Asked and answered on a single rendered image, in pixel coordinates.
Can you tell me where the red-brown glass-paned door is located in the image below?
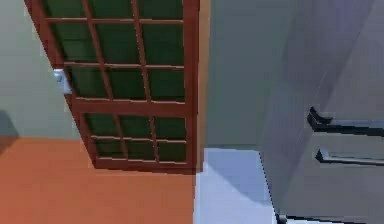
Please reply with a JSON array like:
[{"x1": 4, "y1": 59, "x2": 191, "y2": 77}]
[{"x1": 23, "y1": 0, "x2": 201, "y2": 175}]

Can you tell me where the grey fridge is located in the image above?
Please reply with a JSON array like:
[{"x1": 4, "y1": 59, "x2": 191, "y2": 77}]
[{"x1": 259, "y1": 0, "x2": 384, "y2": 224}]

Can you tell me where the white door handle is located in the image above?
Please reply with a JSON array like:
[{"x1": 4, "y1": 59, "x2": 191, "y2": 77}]
[{"x1": 53, "y1": 68, "x2": 73, "y2": 95}]

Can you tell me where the black fridge handle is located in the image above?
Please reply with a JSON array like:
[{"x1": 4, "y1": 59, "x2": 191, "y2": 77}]
[
  {"x1": 306, "y1": 106, "x2": 384, "y2": 138},
  {"x1": 315, "y1": 148, "x2": 384, "y2": 167}
]

